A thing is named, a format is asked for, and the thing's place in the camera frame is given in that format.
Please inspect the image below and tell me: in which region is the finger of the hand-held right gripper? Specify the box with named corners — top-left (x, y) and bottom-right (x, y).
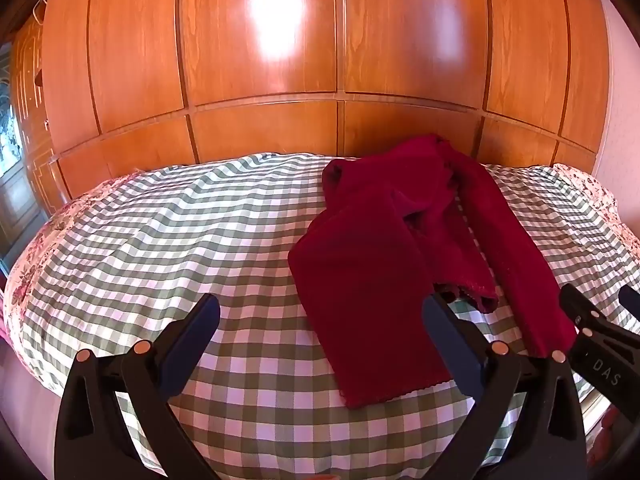
top-left (618, 285), bottom-right (640, 318)
top-left (559, 284), bottom-right (616, 346)

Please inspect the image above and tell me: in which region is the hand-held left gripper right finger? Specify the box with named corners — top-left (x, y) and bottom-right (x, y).
top-left (421, 292), bottom-right (587, 480)

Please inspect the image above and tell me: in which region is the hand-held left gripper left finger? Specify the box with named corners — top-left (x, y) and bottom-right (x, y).
top-left (54, 292), bottom-right (222, 480)

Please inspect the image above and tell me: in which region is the dark red sweater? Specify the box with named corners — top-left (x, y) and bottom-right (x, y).
top-left (287, 133), bottom-right (578, 409)

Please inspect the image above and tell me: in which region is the person's right hand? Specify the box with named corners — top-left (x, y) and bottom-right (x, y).
top-left (586, 405), bottom-right (626, 471)

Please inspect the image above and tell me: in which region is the green checked bedspread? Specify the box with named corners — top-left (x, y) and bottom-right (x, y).
top-left (10, 152), bottom-right (640, 480)

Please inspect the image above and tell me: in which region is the patterned glass window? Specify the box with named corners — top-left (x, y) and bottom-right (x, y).
top-left (0, 40), bottom-right (46, 271)

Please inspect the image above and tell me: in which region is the inlaid wooden door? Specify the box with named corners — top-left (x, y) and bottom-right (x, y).
top-left (10, 15), bottom-right (71, 211)

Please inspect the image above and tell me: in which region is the wooden wardrobe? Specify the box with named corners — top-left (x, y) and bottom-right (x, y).
top-left (40, 0), bottom-right (613, 201)

